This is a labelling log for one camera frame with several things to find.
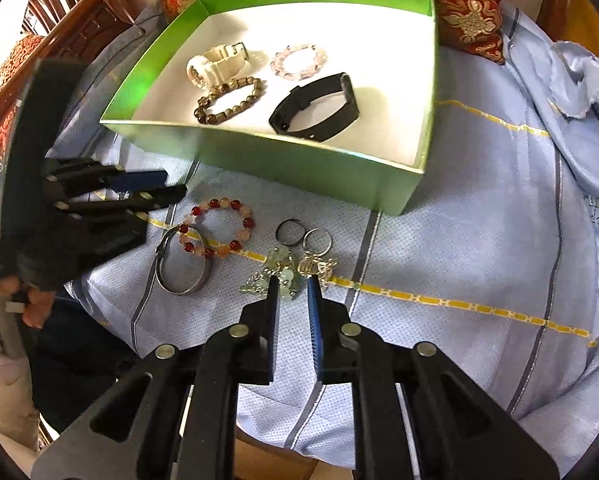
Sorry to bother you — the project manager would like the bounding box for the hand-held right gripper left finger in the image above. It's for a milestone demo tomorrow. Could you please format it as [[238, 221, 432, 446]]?
[[29, 285, 282, 480]]

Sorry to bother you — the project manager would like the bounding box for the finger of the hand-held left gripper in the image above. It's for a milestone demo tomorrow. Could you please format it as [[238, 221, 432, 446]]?
[[54, 185, 188, 217], [42, 157, 167, 195]]

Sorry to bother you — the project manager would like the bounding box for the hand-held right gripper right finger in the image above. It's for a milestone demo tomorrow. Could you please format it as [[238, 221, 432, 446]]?
[[307, 275, 563, 480]]

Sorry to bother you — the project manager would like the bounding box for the jade charm keychain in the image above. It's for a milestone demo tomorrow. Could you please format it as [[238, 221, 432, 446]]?
[[239, 247, 305, 306]]

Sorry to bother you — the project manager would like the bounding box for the gold charm key ring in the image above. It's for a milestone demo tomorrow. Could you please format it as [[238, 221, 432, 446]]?
[[299, 227, 340, 286]]

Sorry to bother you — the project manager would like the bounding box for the silver bangle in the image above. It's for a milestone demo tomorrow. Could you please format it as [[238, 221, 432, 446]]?
[[154, 225, 214, 296]]

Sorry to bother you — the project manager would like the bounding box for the red orange bead bracelet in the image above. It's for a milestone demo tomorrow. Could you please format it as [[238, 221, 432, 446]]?
[[178, 196, 256, 259]]

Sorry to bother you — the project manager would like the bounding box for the dark metal ring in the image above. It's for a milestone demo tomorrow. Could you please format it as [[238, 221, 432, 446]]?
[[275, 218, 305, 247]]

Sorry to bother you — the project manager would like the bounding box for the green cardboard box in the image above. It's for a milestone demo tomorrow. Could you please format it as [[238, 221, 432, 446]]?
[[99, 0, 440, 217]]

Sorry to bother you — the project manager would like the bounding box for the person's left hand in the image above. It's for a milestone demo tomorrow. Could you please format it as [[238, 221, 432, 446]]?
[[0, 277, 55, 330]]

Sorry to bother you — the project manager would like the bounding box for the orange patterned cushion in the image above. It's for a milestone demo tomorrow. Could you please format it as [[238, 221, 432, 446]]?
[[0, 35, 47, 161]]

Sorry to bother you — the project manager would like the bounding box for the light blue striped cloth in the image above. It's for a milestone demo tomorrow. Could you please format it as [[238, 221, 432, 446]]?
[[46, 0, 599, 456]]

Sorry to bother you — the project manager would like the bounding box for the black wristband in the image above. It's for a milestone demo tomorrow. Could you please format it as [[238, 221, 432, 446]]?
[[268, 73, 360, 137]]

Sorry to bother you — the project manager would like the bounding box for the red gold embroidered cushion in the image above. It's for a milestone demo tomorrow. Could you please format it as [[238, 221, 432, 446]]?
[[142, 0, 510, 66]]

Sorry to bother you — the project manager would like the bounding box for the brown bead bracelet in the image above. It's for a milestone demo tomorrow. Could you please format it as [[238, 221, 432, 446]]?
[[193, 76, 266, 126]]

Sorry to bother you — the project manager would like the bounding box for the pink bead bracelet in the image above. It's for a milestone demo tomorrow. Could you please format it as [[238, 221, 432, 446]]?
[[270, 44, 327, 82]]

